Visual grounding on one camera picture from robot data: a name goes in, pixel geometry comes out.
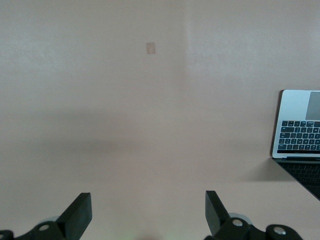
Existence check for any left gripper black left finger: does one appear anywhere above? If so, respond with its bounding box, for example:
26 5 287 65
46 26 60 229
0 192 93 240

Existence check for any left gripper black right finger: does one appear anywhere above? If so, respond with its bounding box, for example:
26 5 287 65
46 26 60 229
204 190 303 240

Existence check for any silver laptop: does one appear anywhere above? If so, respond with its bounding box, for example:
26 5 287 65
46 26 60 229
271 89 320 202

